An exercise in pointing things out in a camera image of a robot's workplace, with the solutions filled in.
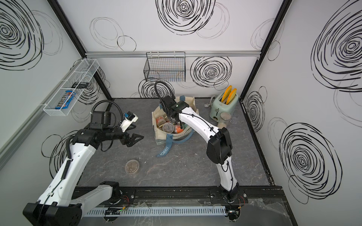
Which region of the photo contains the black wire wall basket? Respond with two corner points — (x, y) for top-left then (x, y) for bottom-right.
(143, 51), (186, 82)

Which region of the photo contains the yellow toast slice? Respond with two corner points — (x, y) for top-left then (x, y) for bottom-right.
(221, 85), (232, 103)
(225, 89), (237, 105)

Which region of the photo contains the black aluminium frame post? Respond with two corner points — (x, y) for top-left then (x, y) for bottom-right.
(47, 0), (114, 100)

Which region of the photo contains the mint green toaster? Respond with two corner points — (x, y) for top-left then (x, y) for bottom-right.
(209, 93), (239, 122)

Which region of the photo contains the cream canvas tote bag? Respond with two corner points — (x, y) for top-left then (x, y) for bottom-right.
(152, 105), (194, 157)

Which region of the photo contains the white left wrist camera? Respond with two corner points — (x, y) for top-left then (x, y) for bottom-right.
(120, 111), (138, 132)

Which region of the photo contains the blue candy bag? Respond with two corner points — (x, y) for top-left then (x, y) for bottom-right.
(55, 90), (76, 110)

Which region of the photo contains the clear brown seed jar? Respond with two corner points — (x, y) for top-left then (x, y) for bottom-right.
(124, 159), (140, 174)

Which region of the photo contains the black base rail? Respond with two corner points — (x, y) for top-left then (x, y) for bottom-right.
(111, 186), (286, 204)

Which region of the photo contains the white slotted cable duct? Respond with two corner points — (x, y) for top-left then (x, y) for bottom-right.
(85, 206), (227, 217)

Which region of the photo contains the yellow toast slice right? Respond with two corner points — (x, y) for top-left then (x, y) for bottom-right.
(225, 89), (237, 105)

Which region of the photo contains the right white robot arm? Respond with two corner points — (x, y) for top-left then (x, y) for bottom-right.
(160, 96), (239, 202)

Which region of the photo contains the white wire wall shelf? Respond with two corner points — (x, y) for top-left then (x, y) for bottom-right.
(43, 58), (100, 116)

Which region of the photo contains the black small device on shelf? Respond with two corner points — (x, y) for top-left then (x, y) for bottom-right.
(71, 82), (89, 89)

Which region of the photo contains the yellow toast slice left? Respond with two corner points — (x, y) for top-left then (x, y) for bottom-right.
(221, 85), (232, 103)

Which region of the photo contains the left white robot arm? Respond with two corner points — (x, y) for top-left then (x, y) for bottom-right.
(23, 112), (143, 226)

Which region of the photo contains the clear plastic cup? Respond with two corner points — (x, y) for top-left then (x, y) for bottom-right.
(217, 112), (232, 129)

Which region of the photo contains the red label jar in bag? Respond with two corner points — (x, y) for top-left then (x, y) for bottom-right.
(174, 124), (184, 134)

